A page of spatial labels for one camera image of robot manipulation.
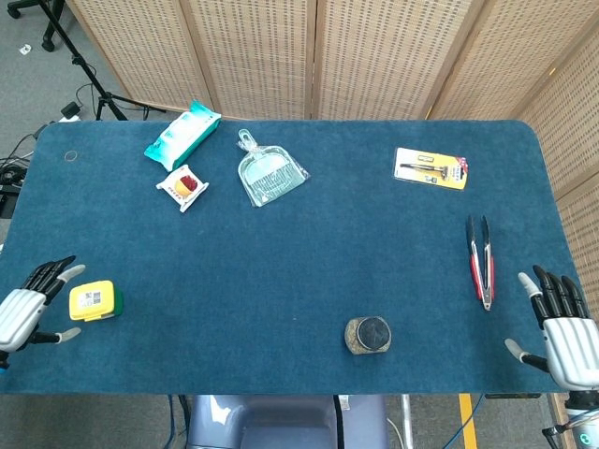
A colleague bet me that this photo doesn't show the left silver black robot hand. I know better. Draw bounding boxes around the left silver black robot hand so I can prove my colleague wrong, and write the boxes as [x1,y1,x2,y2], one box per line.
[0,254,87,356]

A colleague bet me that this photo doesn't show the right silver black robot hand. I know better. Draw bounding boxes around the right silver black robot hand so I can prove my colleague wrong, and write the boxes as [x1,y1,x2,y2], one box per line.
[504,265,599,392]

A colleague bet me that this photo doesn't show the green tub with yellow lid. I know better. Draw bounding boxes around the green tub with yellow lid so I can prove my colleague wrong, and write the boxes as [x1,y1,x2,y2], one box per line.
[68,280,124,323]

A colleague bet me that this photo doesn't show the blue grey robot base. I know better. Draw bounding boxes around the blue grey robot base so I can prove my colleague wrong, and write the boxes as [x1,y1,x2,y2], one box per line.
[186,394,389,449]

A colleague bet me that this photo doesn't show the red black kitchen tongs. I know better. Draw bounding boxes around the red black kitchen tongs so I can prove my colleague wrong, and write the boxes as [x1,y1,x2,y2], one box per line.
[464,214,496,311]

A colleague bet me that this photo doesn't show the silver table leg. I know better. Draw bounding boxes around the silver table leg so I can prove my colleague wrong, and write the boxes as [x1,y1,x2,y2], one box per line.
[401,395,414,449]

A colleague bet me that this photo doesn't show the round spice jar black lid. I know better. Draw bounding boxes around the round spice jar black lid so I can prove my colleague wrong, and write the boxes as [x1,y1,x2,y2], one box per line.
[343,315,393,357]

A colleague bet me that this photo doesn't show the white snack packet red yellow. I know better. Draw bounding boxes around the white snack packet red yellow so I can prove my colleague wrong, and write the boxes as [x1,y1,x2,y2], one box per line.
[155,163,211,214]

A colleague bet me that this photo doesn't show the razor on yellow card pack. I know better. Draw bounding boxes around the razor on yellow card pack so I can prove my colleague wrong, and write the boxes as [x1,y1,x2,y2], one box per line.
[393,147,471,191]

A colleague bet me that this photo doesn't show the green white wet wipes pack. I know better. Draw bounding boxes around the green white wet wipes pack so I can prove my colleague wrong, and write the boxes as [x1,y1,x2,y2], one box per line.
[143,99,223,172]

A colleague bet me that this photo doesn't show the black tripod stand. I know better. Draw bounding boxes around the black tripod stand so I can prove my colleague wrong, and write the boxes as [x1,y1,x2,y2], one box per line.
[39,0,168,123]

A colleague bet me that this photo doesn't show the blue table cloth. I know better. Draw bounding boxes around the blue table cloth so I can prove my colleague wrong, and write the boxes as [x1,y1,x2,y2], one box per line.
[0,120,584,397]

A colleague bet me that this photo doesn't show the black office chair base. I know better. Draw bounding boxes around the black office chair base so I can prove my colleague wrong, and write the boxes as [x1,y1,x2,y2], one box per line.
[7,0,57,52]

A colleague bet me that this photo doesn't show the green dustpan in plastic bag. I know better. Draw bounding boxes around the green dustpan in plastic bag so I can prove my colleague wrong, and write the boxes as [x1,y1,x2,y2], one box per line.
[236,128,312,209]

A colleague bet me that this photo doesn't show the blue cable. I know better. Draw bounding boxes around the blue cable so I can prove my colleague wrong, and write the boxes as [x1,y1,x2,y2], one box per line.
[448,395,486,449]

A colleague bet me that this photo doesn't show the black device with floor cables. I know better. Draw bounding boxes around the black device with floor cables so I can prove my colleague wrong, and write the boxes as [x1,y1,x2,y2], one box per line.
[0,130,43,219]

